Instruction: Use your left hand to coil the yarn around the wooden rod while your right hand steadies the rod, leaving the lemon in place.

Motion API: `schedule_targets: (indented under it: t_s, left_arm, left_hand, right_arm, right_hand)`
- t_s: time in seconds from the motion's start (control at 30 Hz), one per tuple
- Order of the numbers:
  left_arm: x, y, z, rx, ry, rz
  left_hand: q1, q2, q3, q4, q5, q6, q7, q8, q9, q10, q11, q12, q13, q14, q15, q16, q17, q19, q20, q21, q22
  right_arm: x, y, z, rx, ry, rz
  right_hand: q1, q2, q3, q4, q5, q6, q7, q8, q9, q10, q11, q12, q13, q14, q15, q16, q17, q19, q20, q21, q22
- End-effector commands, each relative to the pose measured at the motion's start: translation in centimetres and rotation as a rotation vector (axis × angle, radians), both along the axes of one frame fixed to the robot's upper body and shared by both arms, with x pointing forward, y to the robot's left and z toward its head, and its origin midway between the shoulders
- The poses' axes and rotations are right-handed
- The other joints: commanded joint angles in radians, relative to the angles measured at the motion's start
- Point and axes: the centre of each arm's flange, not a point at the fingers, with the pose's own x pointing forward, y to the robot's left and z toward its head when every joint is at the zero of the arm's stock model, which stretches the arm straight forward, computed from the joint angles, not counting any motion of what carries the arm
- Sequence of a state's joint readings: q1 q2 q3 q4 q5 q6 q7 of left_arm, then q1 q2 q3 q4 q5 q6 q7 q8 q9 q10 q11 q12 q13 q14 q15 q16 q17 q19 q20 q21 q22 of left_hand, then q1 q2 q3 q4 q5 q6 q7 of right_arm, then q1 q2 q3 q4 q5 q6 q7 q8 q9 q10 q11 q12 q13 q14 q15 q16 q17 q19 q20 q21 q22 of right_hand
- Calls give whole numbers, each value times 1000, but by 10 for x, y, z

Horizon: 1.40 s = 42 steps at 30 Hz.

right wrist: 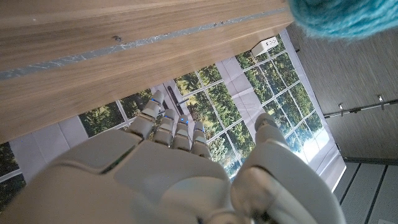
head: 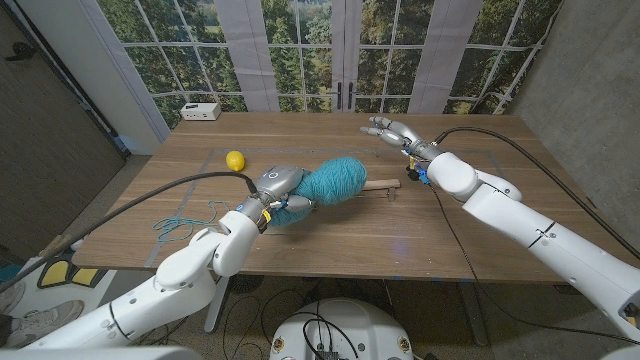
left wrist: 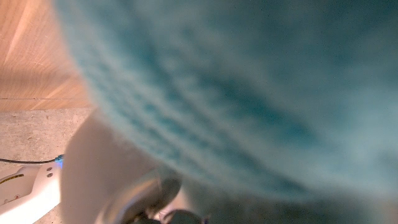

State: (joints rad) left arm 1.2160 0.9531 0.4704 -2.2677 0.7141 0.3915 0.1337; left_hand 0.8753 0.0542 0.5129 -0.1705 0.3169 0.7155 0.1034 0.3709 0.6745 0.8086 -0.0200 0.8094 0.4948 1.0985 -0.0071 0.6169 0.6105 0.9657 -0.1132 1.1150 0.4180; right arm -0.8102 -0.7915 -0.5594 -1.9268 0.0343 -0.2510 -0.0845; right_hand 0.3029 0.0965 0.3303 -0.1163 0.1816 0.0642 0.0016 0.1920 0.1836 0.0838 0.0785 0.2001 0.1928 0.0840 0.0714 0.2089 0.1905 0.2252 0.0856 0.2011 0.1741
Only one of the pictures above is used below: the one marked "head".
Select white power strip box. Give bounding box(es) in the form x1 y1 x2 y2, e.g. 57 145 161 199
180 102 223 122

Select printed window backdrop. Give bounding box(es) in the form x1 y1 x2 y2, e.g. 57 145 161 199
97 0 564 131

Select white floor board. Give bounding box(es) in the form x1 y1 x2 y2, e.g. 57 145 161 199
0 257 156 349

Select grey sneaker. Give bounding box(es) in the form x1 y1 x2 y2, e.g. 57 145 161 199
0 281 20 314
4 299 85 349

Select black floor cable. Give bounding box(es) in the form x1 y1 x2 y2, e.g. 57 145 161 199
134 274 321 360

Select black wall hook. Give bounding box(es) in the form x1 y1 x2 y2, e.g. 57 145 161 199
4 41 37 62

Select black torso cable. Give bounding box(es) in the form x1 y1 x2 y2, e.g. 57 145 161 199
291 299 361 360

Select white table leg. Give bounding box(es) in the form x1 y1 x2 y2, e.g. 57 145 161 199
203 273 232 334

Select wooden floor block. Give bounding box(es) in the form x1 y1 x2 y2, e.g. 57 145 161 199
38 233 75 258

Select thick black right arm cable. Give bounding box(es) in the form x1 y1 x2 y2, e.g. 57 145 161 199
433 125 640 259

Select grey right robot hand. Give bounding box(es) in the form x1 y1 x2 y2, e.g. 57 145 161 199
358 115 445 162

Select yellow black foot pedal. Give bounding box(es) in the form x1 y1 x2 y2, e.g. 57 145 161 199
37 257 109 290

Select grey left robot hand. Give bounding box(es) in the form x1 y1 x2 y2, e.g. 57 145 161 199
237 164 317 233

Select round black floor fan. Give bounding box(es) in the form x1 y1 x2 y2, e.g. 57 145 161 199
227 274 265 295

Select teal yarn skein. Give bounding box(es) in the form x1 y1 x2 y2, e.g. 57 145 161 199
152 156 369 245

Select yellow lemon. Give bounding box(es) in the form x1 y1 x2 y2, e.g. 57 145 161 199
225 150 246 173

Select wooden rod with metal hook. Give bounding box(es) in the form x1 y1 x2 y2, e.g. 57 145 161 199
362 178 402 202

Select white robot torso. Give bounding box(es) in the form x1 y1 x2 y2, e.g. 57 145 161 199
269 298 415 360

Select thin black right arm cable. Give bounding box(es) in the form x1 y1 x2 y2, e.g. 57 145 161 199
427 184 640 347

